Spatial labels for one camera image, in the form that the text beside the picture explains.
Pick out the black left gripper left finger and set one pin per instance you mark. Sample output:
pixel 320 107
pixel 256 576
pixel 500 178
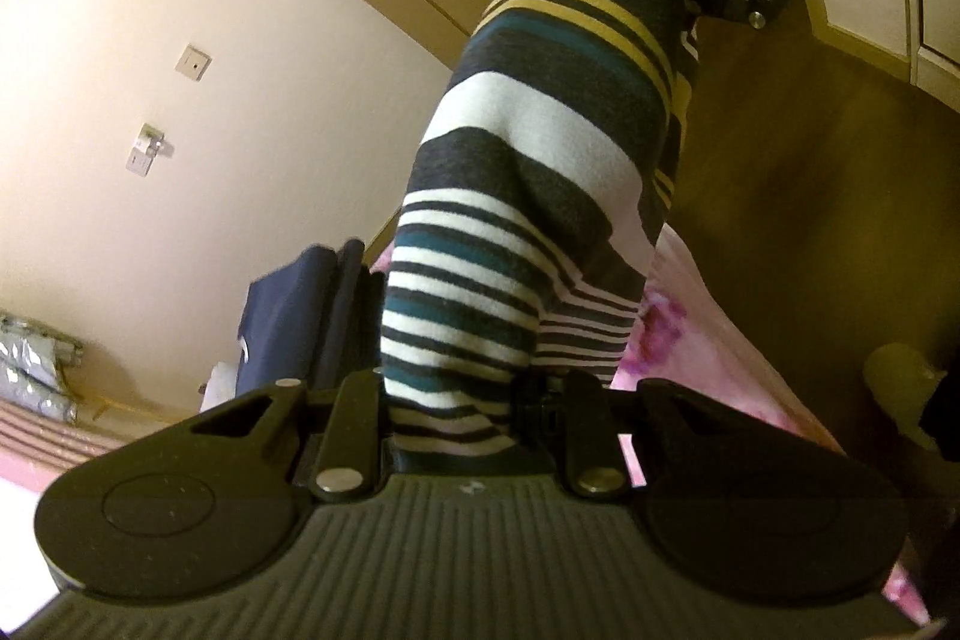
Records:
pixel 202 505

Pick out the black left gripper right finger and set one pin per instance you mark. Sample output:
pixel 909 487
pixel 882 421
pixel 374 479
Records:
pixel 745 509

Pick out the striped knit sweater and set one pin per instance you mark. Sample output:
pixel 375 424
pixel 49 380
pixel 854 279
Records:
pixel 532 213

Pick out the stack of dark folded clothes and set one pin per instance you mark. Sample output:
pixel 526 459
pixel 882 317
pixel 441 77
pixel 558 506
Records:
pixel 315 320

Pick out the pale pink folded quilt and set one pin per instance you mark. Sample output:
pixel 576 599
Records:
pixel 40 440

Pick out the pink floral bedspread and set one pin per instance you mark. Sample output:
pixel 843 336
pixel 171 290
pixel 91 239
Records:
pixel 705 354

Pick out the silver storage bag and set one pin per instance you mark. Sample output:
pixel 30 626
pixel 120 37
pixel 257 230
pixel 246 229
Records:
pixel 34 359

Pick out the white wall socket with plug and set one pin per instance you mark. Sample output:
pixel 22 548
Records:
pixel 147 147

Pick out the white wall switch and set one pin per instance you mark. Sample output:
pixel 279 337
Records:
pixel 193 63

